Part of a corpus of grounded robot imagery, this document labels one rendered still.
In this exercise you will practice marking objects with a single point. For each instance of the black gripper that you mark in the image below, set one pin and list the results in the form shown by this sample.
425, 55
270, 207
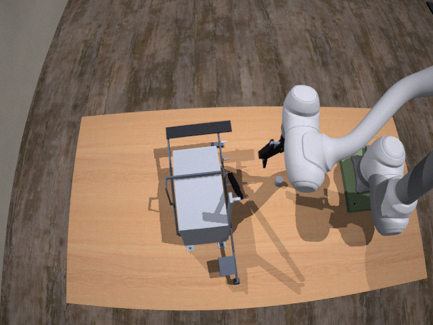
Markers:
271, 149

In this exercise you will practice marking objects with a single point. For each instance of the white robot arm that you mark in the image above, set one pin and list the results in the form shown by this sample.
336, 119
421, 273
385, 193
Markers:
309, 155

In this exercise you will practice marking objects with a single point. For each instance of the grey cylinder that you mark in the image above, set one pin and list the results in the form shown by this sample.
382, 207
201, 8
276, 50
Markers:
278, 181

